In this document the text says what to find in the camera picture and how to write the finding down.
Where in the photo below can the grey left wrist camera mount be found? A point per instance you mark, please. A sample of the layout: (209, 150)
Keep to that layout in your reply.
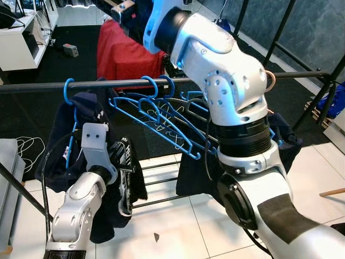
(97, 145)

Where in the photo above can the grey upholstered ottoman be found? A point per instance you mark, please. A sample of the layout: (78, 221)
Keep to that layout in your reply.
(8, 189)

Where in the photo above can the white cabinet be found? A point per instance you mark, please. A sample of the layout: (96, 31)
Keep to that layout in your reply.
(21, 51)

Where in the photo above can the light wooden stick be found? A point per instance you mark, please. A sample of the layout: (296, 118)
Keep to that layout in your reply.
(331, 192)

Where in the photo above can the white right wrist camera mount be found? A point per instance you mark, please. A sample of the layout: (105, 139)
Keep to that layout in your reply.
(151, 32)

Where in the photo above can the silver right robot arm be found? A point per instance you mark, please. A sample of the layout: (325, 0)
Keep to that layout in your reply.
(232, 70)

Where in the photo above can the black backpack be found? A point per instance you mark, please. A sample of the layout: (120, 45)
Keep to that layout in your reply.
(11, 16)

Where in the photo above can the black shorts lettered waistband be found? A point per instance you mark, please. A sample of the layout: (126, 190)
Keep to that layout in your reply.
(125, 183)

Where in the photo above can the wooden pallet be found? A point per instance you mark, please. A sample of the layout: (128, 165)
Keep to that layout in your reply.
(315, 113)

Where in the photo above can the blue mop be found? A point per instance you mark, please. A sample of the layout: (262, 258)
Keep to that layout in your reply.
(224, 26)

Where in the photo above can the black floor mat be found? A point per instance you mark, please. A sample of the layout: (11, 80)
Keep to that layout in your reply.
(75, 70)

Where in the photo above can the peach plastic hanger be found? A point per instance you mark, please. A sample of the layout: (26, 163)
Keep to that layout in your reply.
(272, 81)

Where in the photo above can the black metal clothes rack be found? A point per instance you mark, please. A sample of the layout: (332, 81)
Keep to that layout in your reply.
(108, 83)

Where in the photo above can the black gold print t-shirt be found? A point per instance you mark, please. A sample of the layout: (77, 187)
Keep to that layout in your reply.
(194, 178)

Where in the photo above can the small grey box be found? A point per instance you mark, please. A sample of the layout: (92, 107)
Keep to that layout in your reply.
(70, 50)

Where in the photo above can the blue cloth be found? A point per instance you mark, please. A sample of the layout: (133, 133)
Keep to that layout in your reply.
(333, 100)

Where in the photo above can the red cloth cover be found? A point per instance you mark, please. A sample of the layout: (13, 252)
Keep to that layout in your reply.
(124, 54)

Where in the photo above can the navy polo shirt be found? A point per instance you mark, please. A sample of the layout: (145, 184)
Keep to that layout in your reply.
(59, 162)

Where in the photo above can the small black scrap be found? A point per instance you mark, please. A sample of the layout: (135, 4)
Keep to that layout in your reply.
(156, 237)

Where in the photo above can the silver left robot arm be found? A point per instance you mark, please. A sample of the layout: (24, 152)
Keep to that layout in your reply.
(75, 216)

